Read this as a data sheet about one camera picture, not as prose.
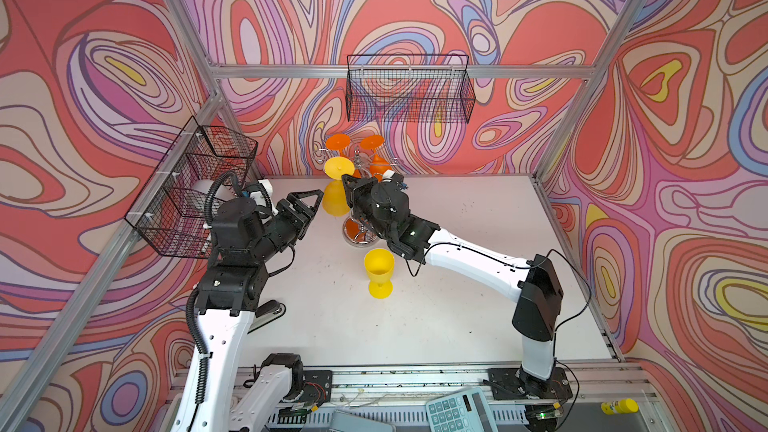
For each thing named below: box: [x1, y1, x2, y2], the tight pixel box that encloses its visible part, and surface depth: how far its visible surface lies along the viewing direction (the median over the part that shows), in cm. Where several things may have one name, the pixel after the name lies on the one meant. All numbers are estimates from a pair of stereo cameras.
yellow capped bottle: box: [600, 398, 640, 415], surface depth 66 cm
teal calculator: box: [426, 387, 499, 432], surface depth 70 cm
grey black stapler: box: [247, 300, 287, 335], surface depth 84 cm
